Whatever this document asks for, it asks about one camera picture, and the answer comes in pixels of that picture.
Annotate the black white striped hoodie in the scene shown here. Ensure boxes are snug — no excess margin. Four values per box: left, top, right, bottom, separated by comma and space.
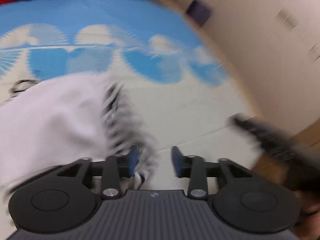
1, 74, 158, 189

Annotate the blue floral bed sheet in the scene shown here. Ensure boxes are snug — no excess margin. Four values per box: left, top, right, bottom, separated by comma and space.
0, 0, 261, 230

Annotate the purple box on floor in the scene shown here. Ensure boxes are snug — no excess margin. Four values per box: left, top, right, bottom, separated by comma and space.
185, 0, 213, 27

